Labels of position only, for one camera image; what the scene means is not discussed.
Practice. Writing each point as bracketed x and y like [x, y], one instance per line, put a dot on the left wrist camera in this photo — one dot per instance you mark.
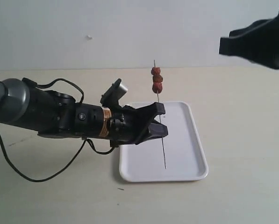
[112, 96]

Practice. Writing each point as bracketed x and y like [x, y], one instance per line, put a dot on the white plastic tray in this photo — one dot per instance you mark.
[184, 154]

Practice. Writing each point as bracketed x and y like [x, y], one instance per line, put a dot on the dark brown round object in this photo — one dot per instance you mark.
[157, 78]

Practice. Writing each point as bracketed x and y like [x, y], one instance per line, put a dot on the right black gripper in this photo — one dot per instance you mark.
[254, 43]

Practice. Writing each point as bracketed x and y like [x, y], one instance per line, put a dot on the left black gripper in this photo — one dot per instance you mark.
[120, 125]

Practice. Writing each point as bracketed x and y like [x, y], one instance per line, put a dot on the thin metal skewer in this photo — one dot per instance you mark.
[163, 148]

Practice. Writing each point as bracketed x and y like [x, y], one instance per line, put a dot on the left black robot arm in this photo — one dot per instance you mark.
[55, 115]

